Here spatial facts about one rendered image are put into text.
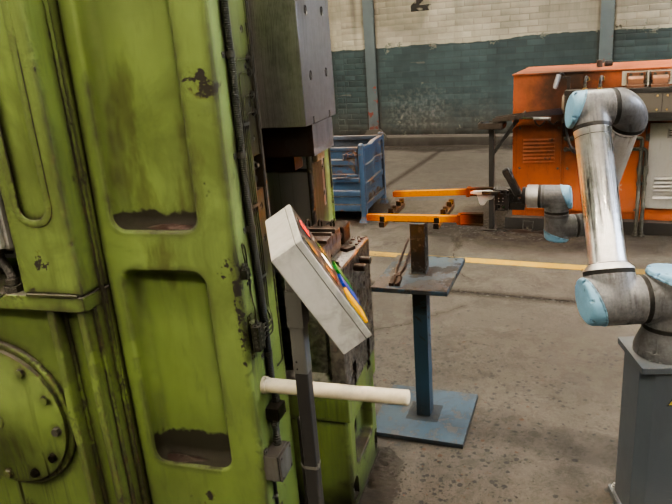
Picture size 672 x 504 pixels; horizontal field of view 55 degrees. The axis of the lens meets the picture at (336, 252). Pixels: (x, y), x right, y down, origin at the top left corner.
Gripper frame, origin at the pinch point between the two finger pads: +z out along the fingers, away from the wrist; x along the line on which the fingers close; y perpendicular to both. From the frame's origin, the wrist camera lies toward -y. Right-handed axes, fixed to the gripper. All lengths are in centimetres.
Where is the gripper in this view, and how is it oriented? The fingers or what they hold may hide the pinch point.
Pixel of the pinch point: (474, 190)
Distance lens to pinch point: 264.0
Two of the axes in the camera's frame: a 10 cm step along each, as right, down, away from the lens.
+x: 3.7, -3.0, 8.8
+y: 0.7, 9.5, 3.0
